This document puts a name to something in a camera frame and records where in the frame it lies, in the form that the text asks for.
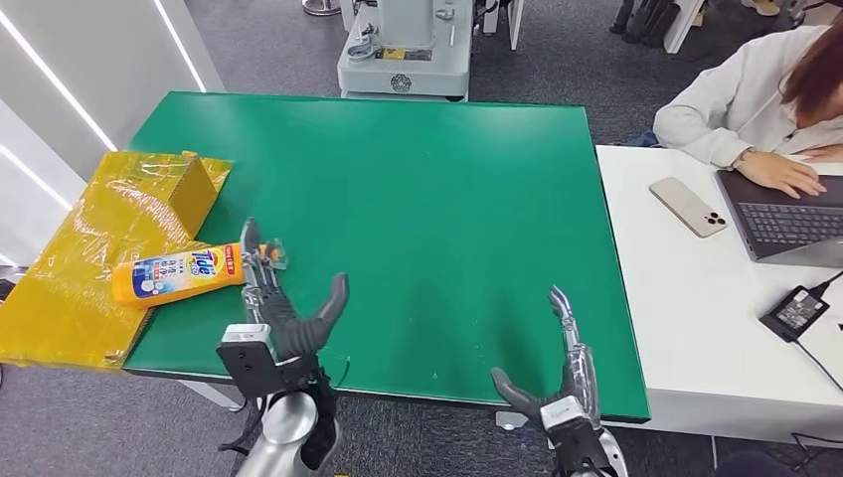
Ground black floor cable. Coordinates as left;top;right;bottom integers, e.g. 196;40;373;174
789;432;843;470

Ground white table leg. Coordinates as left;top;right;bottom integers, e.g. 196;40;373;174
176;378;244;410

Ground white desk leg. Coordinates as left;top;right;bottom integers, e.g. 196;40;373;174
662;0;707;56

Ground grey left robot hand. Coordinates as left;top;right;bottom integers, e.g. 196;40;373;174
240;217;351;380

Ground person's right hand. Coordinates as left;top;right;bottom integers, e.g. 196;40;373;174
736;149;828;201

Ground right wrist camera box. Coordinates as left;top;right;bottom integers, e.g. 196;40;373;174
540;396;617;473

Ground dark grey laptop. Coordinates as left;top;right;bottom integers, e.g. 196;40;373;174
714;167;843;269

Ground beige smartphone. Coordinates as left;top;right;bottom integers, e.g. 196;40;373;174
649;176;729;239

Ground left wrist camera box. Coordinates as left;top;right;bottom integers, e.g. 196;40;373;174
216;323;288;400

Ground black power adapter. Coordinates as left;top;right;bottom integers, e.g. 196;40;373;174
759;284;831;344

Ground person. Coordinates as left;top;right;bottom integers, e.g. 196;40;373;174
653;13;843;201

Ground black adapter cable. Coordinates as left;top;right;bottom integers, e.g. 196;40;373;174
807;270;843;297
791;339;843;395

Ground white furniture panel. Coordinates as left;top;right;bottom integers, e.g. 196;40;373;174
482;0;526;52

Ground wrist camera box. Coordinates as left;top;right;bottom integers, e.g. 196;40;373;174
540;396;617;473
216;323;288;400

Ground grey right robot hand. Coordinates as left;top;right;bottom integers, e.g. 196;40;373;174
490;284;602;430

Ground orange detergent bottle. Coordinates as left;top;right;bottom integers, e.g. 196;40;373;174
110;239;290;311

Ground yellow taped cardboard box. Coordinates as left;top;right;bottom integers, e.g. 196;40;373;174
0;149;234;371

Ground black shoes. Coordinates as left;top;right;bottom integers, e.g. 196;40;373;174
607;0;682;50

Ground person's left hand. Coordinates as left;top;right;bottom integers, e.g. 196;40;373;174
799;144;843;164

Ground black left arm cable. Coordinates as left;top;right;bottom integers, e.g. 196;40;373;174
218;398;266;457

